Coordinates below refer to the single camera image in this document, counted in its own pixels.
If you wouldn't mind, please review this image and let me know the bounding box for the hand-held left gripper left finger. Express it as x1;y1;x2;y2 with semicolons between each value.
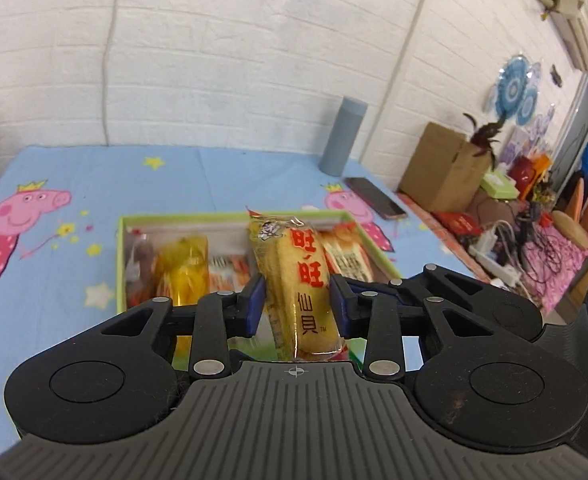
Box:
101;276;265;380

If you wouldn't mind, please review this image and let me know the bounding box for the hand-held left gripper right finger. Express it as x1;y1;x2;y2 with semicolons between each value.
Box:
330;276;489;381

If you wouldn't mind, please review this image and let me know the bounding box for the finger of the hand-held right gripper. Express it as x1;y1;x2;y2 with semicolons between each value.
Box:
391;262;495;307

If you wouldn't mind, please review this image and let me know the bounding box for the small red white snack packet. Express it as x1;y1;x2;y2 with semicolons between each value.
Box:
208;254;251;293

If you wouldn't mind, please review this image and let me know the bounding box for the yellow rice cracker packet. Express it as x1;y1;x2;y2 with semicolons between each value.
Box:
245;205;351;362

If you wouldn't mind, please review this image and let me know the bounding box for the red biscuit packet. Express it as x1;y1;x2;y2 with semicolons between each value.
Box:
319;225;376;285

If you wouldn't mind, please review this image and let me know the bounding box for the yellow potato chip bag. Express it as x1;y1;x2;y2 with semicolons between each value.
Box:
153;236;211;356

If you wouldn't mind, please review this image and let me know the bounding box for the brown snack packet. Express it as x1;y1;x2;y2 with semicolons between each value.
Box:
123;231;157;308

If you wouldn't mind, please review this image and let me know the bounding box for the green cardboard box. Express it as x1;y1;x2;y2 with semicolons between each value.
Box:
116;210;405;361

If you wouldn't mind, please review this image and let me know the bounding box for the white power strip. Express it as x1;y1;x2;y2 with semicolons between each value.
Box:
472;247;523;287

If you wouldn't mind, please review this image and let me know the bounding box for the red flat packet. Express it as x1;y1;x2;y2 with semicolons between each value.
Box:
433;210;483;236

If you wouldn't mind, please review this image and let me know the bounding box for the green tissue box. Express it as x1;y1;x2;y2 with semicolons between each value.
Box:
478;170;519;201

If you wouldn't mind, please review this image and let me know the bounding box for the smartphone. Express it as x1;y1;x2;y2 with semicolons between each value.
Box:
344;176;408;221

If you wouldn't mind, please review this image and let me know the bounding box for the brown cardboard box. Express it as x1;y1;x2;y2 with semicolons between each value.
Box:
398;121;494;214

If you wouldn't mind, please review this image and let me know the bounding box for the bread shaped cushion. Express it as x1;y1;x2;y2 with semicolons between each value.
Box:
551;210;588;249

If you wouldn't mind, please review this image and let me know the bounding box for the red container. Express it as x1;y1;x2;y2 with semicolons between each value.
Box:
510;155;535;197

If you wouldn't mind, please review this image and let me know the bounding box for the dark purple plant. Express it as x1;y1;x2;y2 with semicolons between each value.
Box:
462;112;505;163

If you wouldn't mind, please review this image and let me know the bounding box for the grey thermos bottle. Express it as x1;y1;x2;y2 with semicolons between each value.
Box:
320;95;368;176

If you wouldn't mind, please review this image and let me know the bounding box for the blue cartoon printed tablecloth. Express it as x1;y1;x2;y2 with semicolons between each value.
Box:
0;144;479;461

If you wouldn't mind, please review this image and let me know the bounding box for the blue round wall decoration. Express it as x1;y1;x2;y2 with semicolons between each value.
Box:
488;52;543;126

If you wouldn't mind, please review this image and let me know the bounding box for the white wall cable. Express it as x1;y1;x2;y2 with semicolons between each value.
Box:
100;0;127;147

